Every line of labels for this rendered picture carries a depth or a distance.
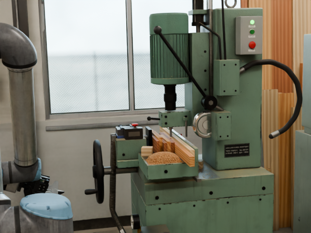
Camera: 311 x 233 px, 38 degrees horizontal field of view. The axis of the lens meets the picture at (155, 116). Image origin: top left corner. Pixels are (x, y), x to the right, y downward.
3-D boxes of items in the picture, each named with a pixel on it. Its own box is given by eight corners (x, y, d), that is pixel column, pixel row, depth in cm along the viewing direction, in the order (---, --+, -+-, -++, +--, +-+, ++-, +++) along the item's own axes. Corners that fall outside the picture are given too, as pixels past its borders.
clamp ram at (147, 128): (133, 145, 210) (132, 127, 209) (148, 144, 212) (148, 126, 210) (136, 150, 201) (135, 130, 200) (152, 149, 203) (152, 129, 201)
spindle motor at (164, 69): (147, 82, 211) (145, 15, 206) (183, 81, 214) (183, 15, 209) (154, 86, 194) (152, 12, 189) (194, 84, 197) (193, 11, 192)
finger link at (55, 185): (67, 182, 202) (50, 181, 195) (63, 194, 202) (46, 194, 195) (63, 180, 204) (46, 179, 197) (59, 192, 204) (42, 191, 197)
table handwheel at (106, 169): (90, 170, 223) (90, 126, 204) (130, 167, 227) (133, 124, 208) (95, 217, 201) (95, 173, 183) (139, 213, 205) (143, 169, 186)
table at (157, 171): (109, 149, 234) (108, 137, 233) (166, 145, 240) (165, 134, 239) (123, 182, 176) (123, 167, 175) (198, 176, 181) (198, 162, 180)
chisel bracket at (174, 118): (158, 128, 209) (158, 110, 208) (187, 126, 212) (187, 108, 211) (161, 131, 202) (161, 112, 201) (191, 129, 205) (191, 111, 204)
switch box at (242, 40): (235, 54, 196) (235, 17, 194) (256, 53, 198) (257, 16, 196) (240, 54, 190) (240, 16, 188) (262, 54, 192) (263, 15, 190)
